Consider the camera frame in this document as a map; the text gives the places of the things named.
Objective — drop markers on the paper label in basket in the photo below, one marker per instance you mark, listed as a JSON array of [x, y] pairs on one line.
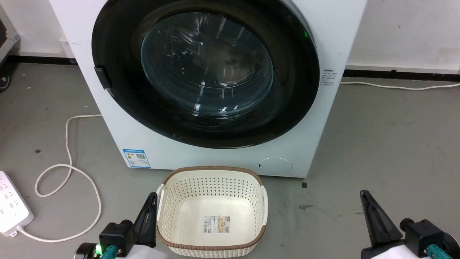
[[217, 224]]

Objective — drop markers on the white power strip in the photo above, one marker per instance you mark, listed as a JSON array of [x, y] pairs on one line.
[[9, 205]]

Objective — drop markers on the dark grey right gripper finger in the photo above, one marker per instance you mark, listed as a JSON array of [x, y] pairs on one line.
[[377, 223]]

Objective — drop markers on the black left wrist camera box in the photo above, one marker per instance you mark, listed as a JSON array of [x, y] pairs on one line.
[[116, 235]]

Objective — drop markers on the grey wheeled cart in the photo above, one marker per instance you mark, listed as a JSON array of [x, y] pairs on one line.
[[5, 43]]

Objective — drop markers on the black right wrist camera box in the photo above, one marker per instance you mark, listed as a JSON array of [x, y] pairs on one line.
[[424, 233]]

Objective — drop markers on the round white filter cover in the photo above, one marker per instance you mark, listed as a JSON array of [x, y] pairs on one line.
[[275, 166]]

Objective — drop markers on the small text sticker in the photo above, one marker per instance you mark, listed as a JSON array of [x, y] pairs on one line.
[[329, 77]]

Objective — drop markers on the cream perforated laundry basket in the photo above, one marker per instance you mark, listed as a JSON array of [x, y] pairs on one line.
[[212, 194]]

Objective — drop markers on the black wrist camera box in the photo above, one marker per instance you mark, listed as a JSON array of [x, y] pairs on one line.
[[424, 233], [116, 235]]

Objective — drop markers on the white front-load washing machine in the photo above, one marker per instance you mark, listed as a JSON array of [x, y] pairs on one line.
[[107, 108]]

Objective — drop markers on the blue energy label sticker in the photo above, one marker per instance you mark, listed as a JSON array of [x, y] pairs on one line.
[[136, 158]]

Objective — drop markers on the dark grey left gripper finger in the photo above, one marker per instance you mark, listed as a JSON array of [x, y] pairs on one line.
[[147, 223]]

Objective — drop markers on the black round washer door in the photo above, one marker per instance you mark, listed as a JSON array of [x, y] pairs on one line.
[[118, 43]]

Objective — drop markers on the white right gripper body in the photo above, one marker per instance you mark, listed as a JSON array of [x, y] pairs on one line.
[[384, 251]]

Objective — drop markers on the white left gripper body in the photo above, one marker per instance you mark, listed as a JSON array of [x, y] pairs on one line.
[[143, 253]]

